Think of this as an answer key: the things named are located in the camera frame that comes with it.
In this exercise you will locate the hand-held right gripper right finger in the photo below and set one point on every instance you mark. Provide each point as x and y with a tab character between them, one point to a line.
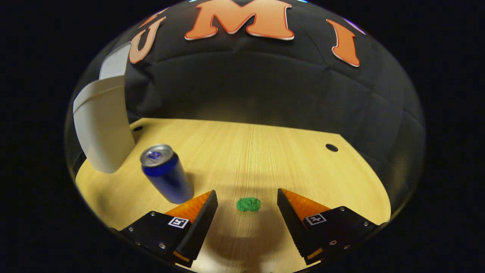
293	227

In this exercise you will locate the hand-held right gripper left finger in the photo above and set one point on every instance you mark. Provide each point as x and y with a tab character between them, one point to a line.
201	227

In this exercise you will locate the green paper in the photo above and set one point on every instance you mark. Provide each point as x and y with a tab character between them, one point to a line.
248	204

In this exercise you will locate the blue pop can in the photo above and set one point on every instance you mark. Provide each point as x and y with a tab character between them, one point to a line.
170	178

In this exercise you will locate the white desktop garbage bin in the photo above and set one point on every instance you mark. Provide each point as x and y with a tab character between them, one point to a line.
102	125

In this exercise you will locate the wooden desktop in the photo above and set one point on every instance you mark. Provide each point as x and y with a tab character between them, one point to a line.
257	159

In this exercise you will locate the black backdrop cloth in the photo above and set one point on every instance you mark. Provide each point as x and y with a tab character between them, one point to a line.
265	83

